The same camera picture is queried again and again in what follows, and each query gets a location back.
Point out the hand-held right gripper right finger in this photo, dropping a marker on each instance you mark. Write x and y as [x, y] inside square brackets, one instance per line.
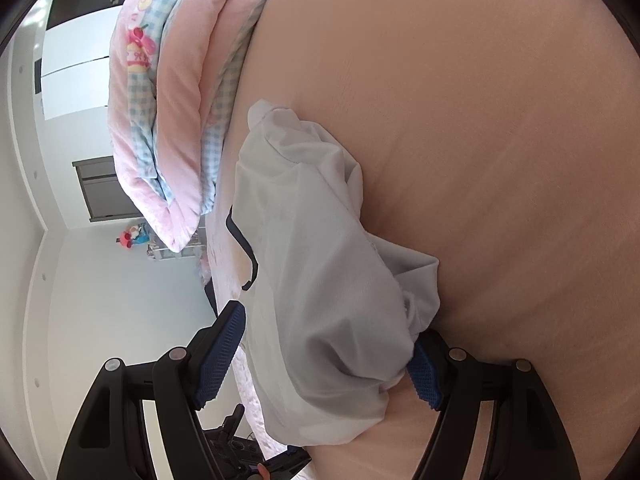
[425, 375]

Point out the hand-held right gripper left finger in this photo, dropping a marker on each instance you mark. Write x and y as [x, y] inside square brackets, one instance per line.
[222, 350]

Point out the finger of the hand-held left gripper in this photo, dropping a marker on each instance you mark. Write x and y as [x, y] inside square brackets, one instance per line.
[234, 420]

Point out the white shirt with navy trim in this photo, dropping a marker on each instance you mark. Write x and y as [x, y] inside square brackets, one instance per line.
[310, 260]

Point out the black bag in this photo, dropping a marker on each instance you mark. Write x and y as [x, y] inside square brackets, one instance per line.
[210, 300]

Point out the pink fluffy item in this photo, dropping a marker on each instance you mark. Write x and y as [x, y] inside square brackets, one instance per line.
[202, 267]

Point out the white shelf rack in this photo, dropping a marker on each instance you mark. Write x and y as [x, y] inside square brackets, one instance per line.
[170, 255]

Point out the red and blue plush doll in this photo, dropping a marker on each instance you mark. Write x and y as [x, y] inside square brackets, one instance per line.
[131, 237]

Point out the pink gingham folded comforter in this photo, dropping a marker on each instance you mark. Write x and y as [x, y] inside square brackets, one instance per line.
[175, 160]

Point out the grey cabinet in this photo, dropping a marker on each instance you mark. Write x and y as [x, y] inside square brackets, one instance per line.
[102, 190]

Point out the bed with pink sheet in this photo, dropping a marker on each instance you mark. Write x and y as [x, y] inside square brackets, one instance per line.
[500, 160]

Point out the white glossy wardrobe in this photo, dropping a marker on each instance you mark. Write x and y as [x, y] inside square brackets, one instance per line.
[75, 75]

